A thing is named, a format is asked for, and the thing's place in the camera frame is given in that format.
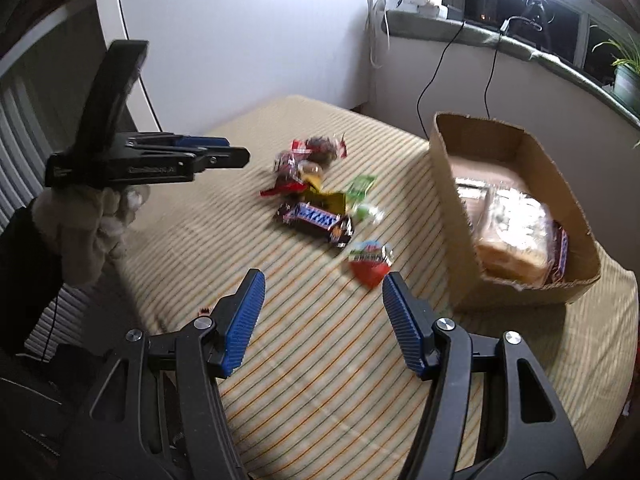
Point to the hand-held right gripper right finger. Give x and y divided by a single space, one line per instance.
402 330

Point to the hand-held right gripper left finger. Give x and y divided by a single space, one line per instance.
245 320

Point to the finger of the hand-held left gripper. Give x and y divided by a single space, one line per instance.
225 158
197 140

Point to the red cake packet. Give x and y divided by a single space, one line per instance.
320 147
285 172

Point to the red egg-shaped candy packet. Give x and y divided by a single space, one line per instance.
370 267

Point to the clear yellow cake packet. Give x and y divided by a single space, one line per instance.
312 174

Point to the brown chocolate bar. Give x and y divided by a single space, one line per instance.
561 252
312 221

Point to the yellow snack packet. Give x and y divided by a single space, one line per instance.
330 201

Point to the cardboard box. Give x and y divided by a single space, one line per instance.
450 220

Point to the small round jelly cup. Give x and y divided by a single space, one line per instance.
367 212

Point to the green candy packet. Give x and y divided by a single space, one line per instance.
362 187

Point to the person's left forearm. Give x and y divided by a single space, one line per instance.
25 270

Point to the person's left hand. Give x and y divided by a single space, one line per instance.
85 240

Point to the striped tablecloth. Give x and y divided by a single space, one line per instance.
325 360

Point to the white slatted chair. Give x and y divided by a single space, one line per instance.
20 125

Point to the clear wrapped bread packet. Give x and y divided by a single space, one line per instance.
515 240

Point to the white power strip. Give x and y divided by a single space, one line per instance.
417 0

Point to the black power adapter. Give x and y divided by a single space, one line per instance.
456 12

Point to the spider plant in green pot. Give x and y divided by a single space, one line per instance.
627 85

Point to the black tripod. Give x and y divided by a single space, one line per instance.
537 12

